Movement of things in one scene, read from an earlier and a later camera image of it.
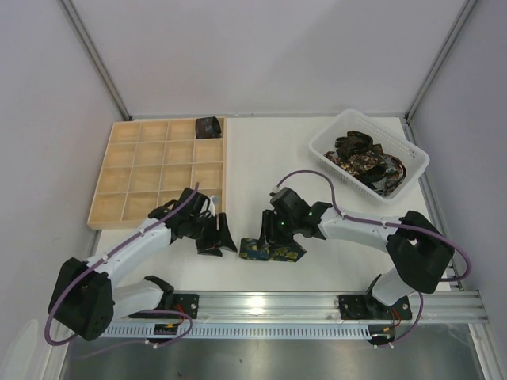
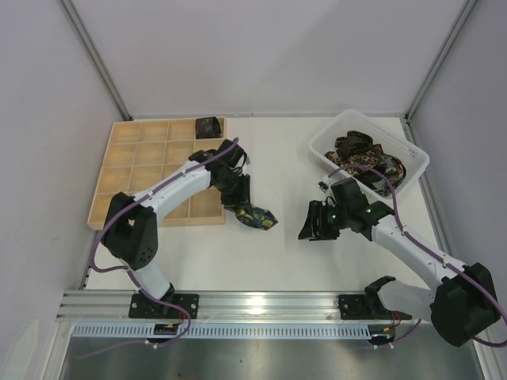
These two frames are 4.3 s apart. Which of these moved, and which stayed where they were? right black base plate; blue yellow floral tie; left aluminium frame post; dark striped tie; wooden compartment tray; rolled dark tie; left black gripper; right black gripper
Moved: right black gripper; left black gripper; blue yellow floral tie
Stayed: rolled dark tie; wooden compartment tray; left aluminium frame post; dark striped tie; right black base plate
